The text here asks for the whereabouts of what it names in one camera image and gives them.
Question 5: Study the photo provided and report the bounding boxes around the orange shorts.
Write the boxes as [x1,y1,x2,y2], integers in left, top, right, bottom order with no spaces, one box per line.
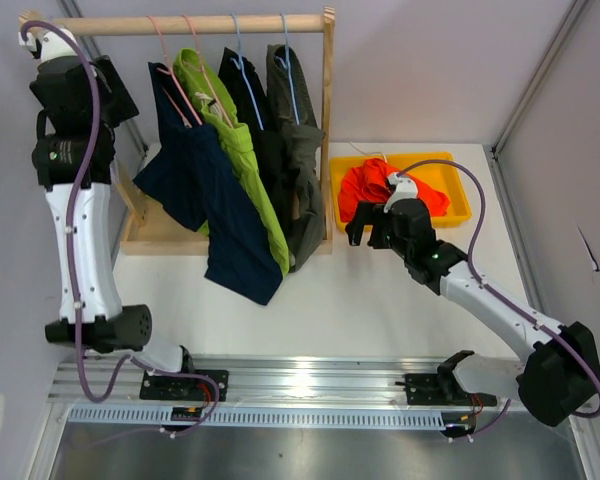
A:
[337,158,451,223]

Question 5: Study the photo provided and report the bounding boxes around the pink hanger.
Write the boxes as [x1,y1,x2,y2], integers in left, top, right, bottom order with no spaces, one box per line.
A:
[147,15,203,125]
[181,14,234,129]

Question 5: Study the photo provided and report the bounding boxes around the black shorts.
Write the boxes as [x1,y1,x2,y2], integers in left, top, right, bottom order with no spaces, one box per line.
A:
[218,48,292,237]

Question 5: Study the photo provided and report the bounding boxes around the olive grey shorts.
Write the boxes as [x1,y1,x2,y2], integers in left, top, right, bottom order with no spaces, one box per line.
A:
[266,44,326,272]

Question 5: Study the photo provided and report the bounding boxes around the lime green shorts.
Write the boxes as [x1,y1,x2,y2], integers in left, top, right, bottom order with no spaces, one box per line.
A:
[173,48,290,274]

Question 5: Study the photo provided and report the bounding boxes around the navy blue shorts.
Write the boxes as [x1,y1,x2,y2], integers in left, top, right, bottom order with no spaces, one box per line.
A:
[134,63,283,306]

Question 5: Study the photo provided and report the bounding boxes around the light blue hanger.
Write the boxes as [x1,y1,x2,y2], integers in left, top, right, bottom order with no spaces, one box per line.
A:
[229,13,266,132]
[278,13,300,125]

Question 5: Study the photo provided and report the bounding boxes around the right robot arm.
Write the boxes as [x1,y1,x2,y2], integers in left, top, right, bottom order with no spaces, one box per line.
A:
[345,199,600,427]

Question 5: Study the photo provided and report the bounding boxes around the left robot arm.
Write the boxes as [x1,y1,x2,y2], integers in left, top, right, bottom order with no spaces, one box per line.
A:
[30,55,197,400]

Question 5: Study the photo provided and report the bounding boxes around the yellow plastic tray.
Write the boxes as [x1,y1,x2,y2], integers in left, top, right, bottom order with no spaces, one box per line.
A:
[330,152,472,230]

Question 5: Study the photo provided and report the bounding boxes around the wooden clothes rack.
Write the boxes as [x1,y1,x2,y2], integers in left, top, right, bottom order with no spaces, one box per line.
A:
[18,5,336,257]

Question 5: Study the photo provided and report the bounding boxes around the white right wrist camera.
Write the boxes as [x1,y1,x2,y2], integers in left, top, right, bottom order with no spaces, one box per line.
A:
[383,172,418,213]

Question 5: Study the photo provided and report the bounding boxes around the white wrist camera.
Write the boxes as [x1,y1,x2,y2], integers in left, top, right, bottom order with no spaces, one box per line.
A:
[383,172,418,213]
[18,26,77,63]

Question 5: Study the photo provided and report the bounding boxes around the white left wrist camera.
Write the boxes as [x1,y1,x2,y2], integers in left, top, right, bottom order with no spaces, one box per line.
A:
[18,26,77,63]

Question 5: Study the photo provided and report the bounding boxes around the aluminium mounting rail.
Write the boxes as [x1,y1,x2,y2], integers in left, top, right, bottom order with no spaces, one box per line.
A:
[47,353,594,414]

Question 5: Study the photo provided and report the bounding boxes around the white slotted cable duct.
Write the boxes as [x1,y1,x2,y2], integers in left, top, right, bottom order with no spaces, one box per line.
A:
[68,405,446,431]

